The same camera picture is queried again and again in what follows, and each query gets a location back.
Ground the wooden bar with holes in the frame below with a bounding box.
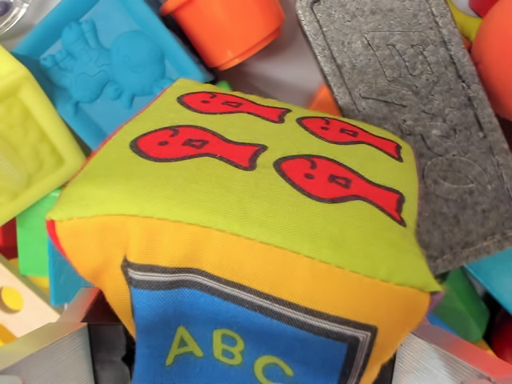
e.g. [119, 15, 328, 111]
[0, 255, 62, 338]

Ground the fabric ABC fish cube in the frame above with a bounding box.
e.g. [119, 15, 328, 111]
[45, 78, 444, 384]

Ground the clear plastic ring rattle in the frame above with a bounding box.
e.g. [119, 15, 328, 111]
[0, 0, 63, 41]

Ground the teal embossed soft cube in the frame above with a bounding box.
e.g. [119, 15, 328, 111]
[10, 0, 215, 151]

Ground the small orange block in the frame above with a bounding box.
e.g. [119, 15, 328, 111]
[306, 85, 342, 118]

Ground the lime yellow embossed cube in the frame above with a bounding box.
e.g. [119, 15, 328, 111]
[0, 44, 87, 227]

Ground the grey foam embossed block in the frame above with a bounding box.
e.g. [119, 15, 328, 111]
[294, 0, 512, 276]

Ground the red flat block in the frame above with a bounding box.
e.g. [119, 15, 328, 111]
[0, 218, 19, 260]

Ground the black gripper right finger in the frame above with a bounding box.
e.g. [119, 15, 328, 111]
[390, 321, 512, 384]

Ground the dark green wooden block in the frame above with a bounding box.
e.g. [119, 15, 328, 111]
[433, 266, 491, 344]

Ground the yellow wooden block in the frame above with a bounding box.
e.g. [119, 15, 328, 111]
[0, 322, 19, 348]

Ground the orange foam ball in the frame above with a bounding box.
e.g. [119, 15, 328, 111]
[470, 0, 512, 118]

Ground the teal wooden block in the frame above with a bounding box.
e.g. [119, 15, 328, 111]
[46, 239, 96, 308]

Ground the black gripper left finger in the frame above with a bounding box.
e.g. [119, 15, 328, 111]
[0, 286, 138, 384]

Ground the yellow plastic gear toy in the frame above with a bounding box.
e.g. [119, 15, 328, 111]
[444, 0, 483, 46]

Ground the orange plastic cup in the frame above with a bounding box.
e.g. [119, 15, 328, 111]
[159, 0, 286, 71]

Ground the teal foam block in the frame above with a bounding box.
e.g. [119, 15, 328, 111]
[464, 247, 512, 315]

